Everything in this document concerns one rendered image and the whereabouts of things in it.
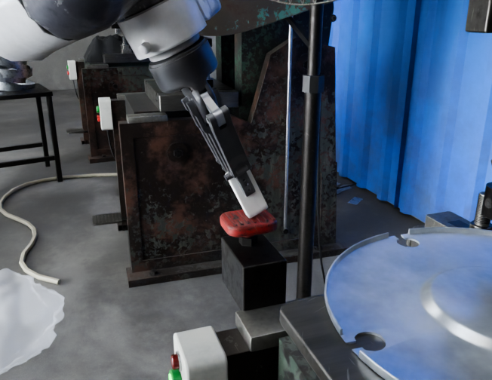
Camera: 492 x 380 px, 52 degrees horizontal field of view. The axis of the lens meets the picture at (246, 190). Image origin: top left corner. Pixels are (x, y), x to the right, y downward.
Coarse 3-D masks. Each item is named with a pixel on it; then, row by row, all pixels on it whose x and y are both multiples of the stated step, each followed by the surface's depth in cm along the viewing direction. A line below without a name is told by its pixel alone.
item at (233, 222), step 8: (224, 216) 68; (232, 216) 68; (240, 216) 68; (256, 216) 68; (264, 216) 68; (272, 216) 68; (224, 224) 67; (232, 224) 66; (240, 224) 66; (248, 224) 66; (256, 224) 66; (264, 224) 66; (272, 224) 66; (232, 232) 65; (240, 232) 65; (248, 232) 65; (256, 232) 66; (264, 232) 66
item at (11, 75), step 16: (0, 64) 278; (16, 64) 280; (0, 80) 280; (16, 80) 285; (0, 96) 275; (16, 96) 279; (32, 96) 284; (48, 96) 288; (48, 112) 292; (32, 144) 327; (32, 160) 295; (48, 160) 300
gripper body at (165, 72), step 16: (192, 48) 55; (208, 48) 57; (160, 64) 55; (176, 64) 55; (192, 64) 55; (208, 64) 56; (160, 80) 57; (176, 80) 56; (192, 80) 56; (192, 96) 57; (208, 112) 58
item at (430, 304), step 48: (384, 240) 52; (432, 240) 52; (480, 240) 52; (336, 288) 44; (384, 288) 44; (432, 288) 42; (480, 288) 42; (384, 336) 37; (432, 336) 37; (480, 336) 36
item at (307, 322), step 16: (288, 304) 42; (304, 304) 42; (320, 304) 42; (288, 320) 39; (304, 320) 39; (320, 320) 39; (304, 336) 38; (320, 336) 38; (336, 336) 38; (368, 336) 38; (304, 352) 37; (320, 352) 36; (336, 352) 36; (352, 352) 36; (320, 368) 35; (336, 368) 34; (352, 368) 34; (368, 368) 34
